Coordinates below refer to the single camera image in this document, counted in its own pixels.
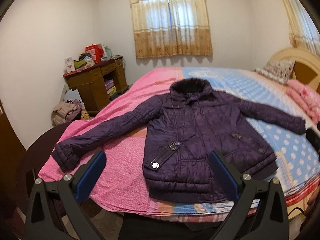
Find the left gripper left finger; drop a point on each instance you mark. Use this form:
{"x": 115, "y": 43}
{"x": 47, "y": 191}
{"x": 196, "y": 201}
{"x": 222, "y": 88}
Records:
{"x": 44, "y": 221}

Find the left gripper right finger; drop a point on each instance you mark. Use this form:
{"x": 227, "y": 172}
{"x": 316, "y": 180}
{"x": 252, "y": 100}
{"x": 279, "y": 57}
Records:
{"x": 259, "y": 210}

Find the purple quilted winter jacket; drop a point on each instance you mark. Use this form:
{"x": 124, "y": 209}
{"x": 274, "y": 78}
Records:
{"x": 184, "y": 126}

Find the pile of clothes on floor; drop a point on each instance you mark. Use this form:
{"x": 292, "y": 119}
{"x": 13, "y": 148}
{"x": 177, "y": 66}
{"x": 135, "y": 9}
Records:
{"x": 66, "y": 112}

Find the pink folded quilt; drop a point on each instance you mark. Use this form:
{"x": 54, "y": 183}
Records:
{"x": 305, "y": 97}

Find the cream wooden headboard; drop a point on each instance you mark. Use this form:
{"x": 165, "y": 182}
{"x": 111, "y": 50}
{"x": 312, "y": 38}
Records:
{"x": 306, "y": 69}

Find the pink and blue bedspread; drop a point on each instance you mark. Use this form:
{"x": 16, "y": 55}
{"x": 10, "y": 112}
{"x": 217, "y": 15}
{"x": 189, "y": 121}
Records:
{"x": 122, "y": 188}

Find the patterned grey pillow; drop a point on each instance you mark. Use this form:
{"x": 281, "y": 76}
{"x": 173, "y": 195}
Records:
{"x": 278, "y": 71}

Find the beige side window curtain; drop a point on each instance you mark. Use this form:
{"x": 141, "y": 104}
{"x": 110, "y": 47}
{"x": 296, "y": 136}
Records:
{"x": 302, "y": 31}

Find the brown wooden desk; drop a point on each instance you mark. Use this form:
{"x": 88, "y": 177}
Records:
{"x": 90, "y": 83}

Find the stacked boxes under desk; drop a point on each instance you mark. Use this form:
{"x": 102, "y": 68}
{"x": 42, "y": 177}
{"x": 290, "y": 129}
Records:
{"x": 110, "y": 87}

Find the white printed box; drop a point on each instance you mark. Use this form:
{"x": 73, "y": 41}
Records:
{"x": 69, "y": 64}

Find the green cloth on desk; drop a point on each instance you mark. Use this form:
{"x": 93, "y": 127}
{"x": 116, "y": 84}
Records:
{"x": 79, "y": 64}

